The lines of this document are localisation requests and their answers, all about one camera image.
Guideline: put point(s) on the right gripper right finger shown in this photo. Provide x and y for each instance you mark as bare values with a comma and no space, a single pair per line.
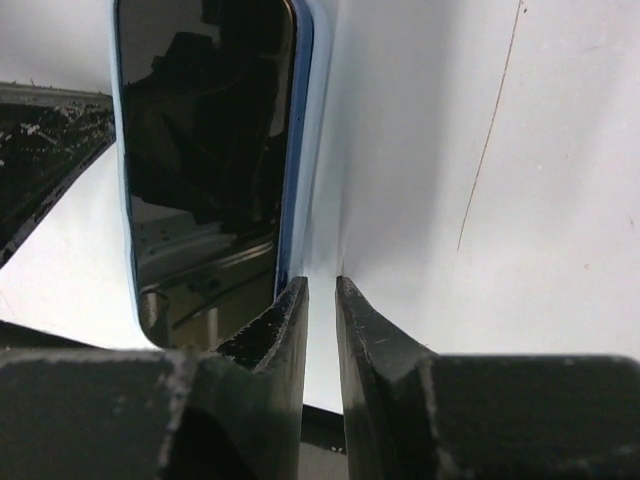
410,413

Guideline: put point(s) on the blue smartphone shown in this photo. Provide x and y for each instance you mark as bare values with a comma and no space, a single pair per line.
205,165

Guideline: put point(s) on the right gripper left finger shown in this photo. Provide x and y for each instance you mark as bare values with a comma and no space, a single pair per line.
72,411

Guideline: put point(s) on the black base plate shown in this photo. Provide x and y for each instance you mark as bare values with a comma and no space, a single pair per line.
49,137

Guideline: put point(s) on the light blue phone case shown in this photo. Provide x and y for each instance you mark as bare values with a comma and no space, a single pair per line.
315,135

